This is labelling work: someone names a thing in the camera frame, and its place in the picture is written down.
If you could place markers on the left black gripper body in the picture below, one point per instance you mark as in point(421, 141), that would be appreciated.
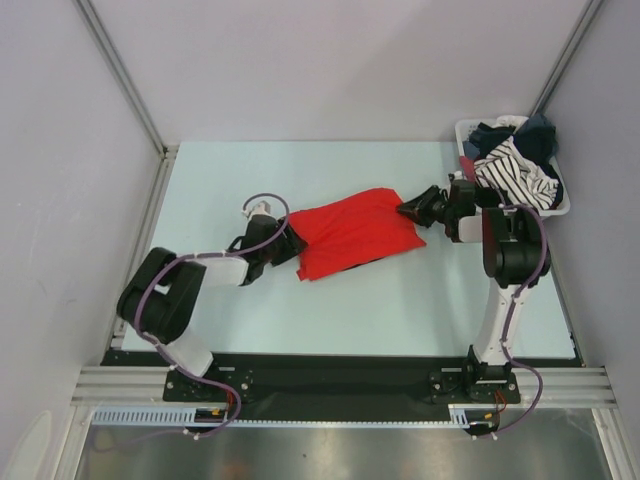
point(285, 249)

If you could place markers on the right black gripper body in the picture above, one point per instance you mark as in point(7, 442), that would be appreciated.
point(444, 209)

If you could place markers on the red tank top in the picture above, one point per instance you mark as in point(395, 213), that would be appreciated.
point(351, 232)

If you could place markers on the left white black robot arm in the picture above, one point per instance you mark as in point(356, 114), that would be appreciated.
point(159, 300)

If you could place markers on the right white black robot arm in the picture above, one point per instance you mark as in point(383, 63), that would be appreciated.
point(515, 256)

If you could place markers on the pink garment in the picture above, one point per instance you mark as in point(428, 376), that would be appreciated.
point(467, 168)

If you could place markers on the striped white black garment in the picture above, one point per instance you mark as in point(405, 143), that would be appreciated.
point(523, 181)

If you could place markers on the white laundry basket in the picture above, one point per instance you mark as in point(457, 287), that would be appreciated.
point(463, 128)

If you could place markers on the white garment in basket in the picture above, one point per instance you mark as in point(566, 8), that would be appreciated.
point(510, 121)

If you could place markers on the blue denim garment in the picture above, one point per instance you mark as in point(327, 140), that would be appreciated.
point(535, 140)

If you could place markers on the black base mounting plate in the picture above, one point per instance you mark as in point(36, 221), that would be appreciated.
point(358, 386)

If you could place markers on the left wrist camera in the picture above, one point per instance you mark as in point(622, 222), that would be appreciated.
point(261, 208)

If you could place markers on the grey slotted cable duct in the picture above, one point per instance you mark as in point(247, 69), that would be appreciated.
point(208, 418)

